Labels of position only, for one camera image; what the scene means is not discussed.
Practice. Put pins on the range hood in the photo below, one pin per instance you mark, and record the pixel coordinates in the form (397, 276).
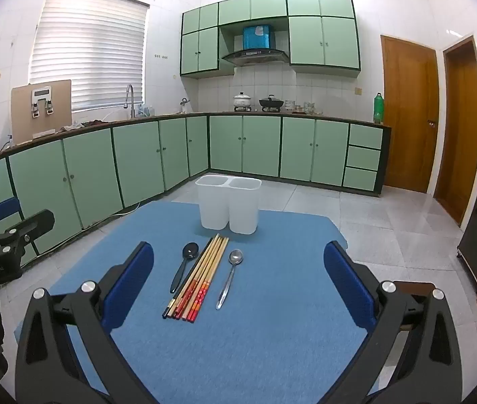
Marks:
(255, 55)

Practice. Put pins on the white two-compartment utensil holder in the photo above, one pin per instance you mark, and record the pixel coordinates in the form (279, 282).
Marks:
(230, 206)

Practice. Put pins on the black wok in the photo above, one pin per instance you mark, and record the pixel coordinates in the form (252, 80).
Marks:
(271, 103)

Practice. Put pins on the brown cardboard board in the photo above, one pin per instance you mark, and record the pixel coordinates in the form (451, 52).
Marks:
(21, 122)

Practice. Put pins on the bundle of wooden chopsticks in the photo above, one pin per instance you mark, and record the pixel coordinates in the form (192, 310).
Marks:
(198, 280)

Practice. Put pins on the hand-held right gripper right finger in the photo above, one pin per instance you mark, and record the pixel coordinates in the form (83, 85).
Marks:
(345, 284)

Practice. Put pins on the blue table mat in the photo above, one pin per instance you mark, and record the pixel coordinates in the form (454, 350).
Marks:
(263, 341)

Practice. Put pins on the wooden door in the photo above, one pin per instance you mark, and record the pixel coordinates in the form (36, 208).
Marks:
(408, 113)
(461, 134)

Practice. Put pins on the green bottle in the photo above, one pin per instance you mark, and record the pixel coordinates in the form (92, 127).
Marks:
(379, 109)

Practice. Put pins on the green upper kitchen cabinets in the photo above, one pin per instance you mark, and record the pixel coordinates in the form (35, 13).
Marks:
(305, 42)

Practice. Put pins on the metal spoon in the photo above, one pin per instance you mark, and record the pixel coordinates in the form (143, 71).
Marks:
(235, 257)

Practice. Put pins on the green kitchen cabinets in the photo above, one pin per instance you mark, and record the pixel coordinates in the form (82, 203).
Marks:
(137, 164)
(305, 42)

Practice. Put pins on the black chopstick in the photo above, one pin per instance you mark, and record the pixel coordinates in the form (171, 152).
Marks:
(188, 251)

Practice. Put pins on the blue wrapped hood chimney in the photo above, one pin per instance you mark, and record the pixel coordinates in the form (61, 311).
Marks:
(257, 37)

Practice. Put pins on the white cooking pot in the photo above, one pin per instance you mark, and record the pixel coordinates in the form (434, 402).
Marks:
(241, 102)

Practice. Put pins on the white window blind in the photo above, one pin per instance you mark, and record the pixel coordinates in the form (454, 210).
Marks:
(91, 50)

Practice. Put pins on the green lower kitchen cabinets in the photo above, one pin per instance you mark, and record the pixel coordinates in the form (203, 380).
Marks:
(137, 164)

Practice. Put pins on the metal kitchen faucet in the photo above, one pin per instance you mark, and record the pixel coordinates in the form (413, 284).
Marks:
(131, 101)

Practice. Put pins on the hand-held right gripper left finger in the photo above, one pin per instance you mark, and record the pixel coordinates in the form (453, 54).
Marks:
(133, 286)

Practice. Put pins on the white device on board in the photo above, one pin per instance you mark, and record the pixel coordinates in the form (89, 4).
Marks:
(41, 92)

